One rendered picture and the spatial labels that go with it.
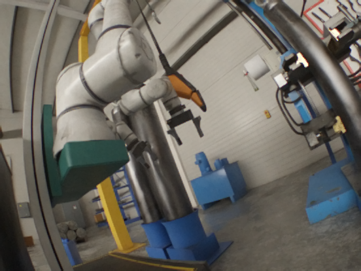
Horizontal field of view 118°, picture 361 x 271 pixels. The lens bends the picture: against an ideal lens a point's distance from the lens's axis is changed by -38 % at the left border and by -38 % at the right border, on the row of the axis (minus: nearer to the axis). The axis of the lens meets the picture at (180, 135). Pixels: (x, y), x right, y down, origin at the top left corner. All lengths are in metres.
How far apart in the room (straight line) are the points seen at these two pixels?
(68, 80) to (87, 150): 0.22
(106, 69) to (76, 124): 0.15
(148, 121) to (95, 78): 0.91
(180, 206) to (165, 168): 0.28
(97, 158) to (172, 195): 0.87
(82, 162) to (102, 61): 0.24
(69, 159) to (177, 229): 0.97
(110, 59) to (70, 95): 0.15
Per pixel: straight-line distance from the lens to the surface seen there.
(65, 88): 0.53
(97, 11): 1.03
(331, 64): 1.23
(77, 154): 0.39
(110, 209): 2.33
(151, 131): 1.29
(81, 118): 0.46
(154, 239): 1.51
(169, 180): 1.21
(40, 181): 0.53
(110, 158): 0.41
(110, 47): 0.46
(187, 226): 1.22
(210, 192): 3.16
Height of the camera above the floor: 0.56
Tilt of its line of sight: 16 degrees up
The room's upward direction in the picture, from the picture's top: 22 degrees counter-clockwise
